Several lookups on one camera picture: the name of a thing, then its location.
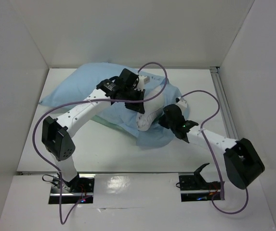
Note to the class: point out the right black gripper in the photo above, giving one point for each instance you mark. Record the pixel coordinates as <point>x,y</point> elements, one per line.
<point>170,115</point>

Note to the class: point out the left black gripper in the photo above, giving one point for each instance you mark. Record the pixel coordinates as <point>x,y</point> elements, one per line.
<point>137,106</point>

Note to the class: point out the white pillow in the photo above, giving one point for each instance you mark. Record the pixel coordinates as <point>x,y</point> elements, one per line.
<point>153,109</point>

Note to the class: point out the blue green pillowcase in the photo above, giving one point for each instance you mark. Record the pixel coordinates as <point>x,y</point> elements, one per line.
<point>78,85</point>

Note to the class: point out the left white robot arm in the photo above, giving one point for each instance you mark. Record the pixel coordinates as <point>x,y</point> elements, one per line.
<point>57,133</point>

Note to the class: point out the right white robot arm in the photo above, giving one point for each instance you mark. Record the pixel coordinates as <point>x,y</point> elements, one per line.
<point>242,163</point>

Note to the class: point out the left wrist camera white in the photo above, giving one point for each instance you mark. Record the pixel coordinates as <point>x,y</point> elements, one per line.
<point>142,81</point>

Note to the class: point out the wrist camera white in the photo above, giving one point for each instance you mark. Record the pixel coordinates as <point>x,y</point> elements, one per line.
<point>182,104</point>
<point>142,81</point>

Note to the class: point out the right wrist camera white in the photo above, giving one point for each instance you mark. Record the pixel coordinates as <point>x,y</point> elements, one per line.
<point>182,104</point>

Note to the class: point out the aluminium rail frame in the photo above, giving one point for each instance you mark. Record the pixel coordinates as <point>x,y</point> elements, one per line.
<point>225,109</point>

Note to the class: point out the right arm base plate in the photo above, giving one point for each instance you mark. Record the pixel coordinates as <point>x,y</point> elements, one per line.
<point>194,188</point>

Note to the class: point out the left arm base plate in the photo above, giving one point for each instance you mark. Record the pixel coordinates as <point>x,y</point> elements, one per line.
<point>82,190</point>

